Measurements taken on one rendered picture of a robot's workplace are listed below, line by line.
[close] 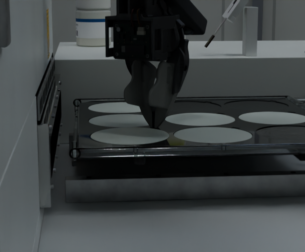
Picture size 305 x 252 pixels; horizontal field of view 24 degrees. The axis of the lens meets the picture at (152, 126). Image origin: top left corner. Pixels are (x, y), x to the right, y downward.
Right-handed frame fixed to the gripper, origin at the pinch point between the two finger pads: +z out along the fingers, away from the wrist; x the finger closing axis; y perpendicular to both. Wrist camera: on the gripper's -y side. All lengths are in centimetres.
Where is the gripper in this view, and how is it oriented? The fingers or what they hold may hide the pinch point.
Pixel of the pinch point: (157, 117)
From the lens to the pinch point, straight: 98.8
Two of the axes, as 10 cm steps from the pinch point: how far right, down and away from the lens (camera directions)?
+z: 0.0, 9.8, 2.0
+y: -5.0, 1.7, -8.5
